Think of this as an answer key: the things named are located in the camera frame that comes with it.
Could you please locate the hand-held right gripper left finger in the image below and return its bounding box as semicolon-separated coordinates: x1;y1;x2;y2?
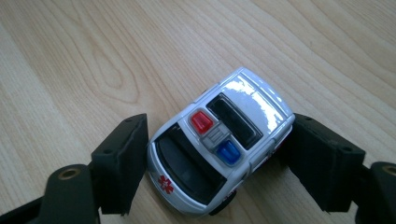
90;113;149;217

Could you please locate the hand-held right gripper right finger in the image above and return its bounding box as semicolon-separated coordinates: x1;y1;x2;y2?
284;112;367;214

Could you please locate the white toy ambulance car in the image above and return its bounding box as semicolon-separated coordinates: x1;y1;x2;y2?
146;66;296;217

